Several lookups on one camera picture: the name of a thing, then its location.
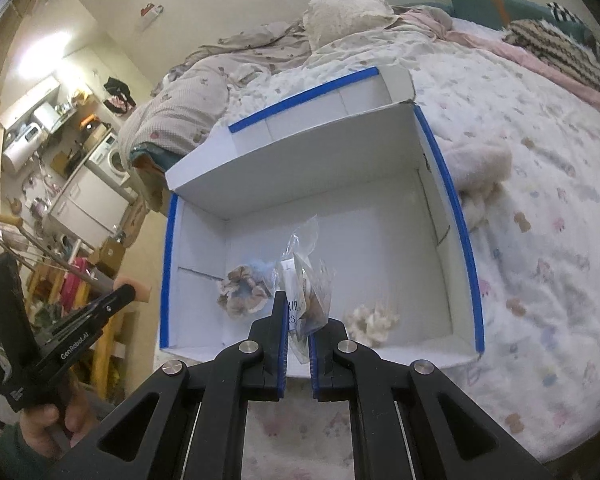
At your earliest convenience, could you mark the cream scrunchie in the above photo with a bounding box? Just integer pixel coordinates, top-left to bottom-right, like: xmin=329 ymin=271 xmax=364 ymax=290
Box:
xmin=344 ymin=300 xmax=401 ymax=346

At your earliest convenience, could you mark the person's left forearm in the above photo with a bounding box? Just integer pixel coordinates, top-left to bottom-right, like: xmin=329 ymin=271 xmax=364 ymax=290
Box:
xmin=0 ymin=422 xmax=66 ymax=480

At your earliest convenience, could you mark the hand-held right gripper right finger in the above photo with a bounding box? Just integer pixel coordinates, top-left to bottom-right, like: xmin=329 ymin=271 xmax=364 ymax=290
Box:
xmin=308 ymin=317 xmax=556 ymax=480

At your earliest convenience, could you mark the beige patterned scrunchie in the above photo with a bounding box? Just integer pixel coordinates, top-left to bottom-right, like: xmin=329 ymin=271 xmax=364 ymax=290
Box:
xmin=216 ymin=259 xmax=276 ymax=317

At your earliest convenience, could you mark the bed with printed sheet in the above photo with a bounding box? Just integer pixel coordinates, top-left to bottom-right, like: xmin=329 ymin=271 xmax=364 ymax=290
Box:
xmin=130 ymin=0 xmax=600 ymax=463

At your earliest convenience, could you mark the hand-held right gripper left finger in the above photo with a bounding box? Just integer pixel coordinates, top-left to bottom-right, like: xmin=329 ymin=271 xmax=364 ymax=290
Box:
xmin=50 ymin=290 xmax=288 ymax=480

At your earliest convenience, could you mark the blue cardboard box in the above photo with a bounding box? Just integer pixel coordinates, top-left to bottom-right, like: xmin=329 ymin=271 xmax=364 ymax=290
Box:
xmin=160 ymin=66 xmax=486 ymax=366

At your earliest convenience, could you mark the grey printed quilt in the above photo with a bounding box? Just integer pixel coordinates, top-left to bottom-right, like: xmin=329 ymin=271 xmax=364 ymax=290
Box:
xmin=119 ymin=20 xmax=311 ymax=161

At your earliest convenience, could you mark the person's left hand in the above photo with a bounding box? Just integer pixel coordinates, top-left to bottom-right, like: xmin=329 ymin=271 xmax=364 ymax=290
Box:
xmin=20 ymin=380 xmax=101 ymax=458

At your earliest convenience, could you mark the yellow rack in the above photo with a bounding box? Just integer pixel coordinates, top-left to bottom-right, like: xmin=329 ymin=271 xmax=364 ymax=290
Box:
xmin=80 ymin=305 xmax=141 ymax=386

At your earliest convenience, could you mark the patterned knit blanket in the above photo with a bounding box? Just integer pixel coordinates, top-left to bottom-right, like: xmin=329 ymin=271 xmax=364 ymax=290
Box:
xmin=502 ymin=19 xmax=600 ymax=101

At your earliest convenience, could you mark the beige pillow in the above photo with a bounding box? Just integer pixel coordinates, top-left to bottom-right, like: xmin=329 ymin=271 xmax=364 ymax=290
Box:
xmin=302 ymin=0 xmax=396 ymax=51

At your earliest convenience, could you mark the white water heater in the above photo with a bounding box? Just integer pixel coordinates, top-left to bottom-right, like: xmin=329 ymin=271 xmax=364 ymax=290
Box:
xmin=2 ymin=125 xmax=48 ymax=176

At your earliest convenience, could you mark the clear plastic bag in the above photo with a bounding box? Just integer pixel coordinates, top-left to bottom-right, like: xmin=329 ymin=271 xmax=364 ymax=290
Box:
xmin=277 ymin=215 xmax=336 ymax=366

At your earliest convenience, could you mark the teal headboard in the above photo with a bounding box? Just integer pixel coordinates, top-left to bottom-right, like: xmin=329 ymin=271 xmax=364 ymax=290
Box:
xmin=449 ymin=0 xmax=596 ymax=36

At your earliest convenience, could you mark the white cylinder appliance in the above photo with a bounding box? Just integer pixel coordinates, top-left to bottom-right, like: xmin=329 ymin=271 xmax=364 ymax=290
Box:
xmin=34 ymin=104 xmax=61 ymax=131

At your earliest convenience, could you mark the dark hanging garment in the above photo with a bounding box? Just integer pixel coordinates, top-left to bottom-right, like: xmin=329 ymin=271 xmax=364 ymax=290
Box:
xmin=102 ymin=77 xmax=133 ymax=101

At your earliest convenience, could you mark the pink blanket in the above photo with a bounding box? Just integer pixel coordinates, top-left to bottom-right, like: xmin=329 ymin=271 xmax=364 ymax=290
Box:
xmin=395 ymin=5 xmax=600 ymax=121

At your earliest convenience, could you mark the cream fluffy plush toy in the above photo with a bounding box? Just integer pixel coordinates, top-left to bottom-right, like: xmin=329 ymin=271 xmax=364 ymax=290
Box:
xmin=437 ymin=140 xmax=513 ymax=233

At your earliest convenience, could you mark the teal footboard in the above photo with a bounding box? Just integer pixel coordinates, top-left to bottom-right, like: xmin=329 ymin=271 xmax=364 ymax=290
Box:
xmin=130 ymin=142 xmax=173 ymax=211

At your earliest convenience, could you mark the white washing machine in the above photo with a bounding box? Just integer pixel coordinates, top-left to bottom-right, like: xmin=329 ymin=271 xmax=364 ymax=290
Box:
xmin=86 ymin=132 xmax=131 ymax=186

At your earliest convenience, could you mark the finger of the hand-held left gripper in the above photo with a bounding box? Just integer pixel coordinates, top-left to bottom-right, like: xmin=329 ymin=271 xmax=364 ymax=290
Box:
xmin=0 ymin=252 xmax=38 ymax=376
xmin=77 ymin=284 xmax=137 ymax=343

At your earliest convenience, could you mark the white kitchen cabinet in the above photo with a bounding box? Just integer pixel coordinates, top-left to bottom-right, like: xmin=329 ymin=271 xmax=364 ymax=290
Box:
xmin=45 ymin=167 xmax=131 ymax=241

